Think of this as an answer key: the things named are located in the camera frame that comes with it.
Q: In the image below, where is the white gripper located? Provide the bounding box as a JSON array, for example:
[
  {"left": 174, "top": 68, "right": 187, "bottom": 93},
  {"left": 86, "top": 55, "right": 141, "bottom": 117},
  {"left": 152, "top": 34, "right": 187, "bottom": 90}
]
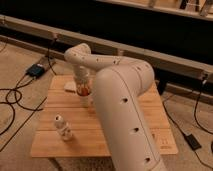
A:
[{"left": 74, "top": 68, "right": 92, "bottom": 94}]

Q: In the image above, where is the orange pepper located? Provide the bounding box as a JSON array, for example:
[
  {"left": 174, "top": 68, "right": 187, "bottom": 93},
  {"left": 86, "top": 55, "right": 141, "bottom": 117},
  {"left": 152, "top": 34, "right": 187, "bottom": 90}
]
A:
[{"left": 80, "top": 86, "right": 90, "bottom": 96}]

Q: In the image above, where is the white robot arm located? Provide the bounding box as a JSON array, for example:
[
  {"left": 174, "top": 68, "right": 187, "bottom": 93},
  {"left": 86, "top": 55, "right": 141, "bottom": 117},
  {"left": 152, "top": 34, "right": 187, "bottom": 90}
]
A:
[{"left": 64, "top": 43, "right": 167, "bottom": 171}]

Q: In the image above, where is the white sponge piece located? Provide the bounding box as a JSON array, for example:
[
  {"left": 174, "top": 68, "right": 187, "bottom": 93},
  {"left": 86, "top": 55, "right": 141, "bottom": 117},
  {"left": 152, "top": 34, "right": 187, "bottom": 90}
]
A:
[{"left": 64, "top": 81, "right": 76, "bottom": 92}]

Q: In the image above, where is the white paper cup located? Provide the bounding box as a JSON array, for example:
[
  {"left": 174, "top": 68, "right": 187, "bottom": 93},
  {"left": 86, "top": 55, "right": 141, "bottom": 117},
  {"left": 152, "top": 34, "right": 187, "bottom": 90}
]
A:
[{"left": 79, "top": 95, "right": 92, "bottom": 108}]

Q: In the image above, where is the black power adapter box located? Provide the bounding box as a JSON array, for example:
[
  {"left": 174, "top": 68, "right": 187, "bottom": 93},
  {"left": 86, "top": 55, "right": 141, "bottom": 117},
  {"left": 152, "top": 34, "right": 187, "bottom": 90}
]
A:
[{"left": 26, "top": 64, "right": 45, "bottom": 78}]

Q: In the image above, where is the wooden table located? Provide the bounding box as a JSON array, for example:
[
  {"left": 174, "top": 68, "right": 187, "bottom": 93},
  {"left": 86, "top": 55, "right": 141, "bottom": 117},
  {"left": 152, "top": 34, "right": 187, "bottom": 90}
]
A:
[{"left": 30, "top": 75, "right": 178, "bottom": 158}]

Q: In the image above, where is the black power brick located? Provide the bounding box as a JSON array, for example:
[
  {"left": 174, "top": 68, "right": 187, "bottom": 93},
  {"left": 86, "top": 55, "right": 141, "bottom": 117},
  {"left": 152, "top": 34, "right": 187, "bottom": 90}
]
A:
[{"left": 184, "top": 134, "right": 201, "bottom": 151}]

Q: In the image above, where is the black floor cable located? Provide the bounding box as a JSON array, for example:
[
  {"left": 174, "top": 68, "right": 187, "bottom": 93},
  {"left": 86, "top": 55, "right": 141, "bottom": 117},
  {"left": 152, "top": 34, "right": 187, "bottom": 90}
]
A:
[{"left": 0, "top": 39, "right": 58, "bottom": 153}]

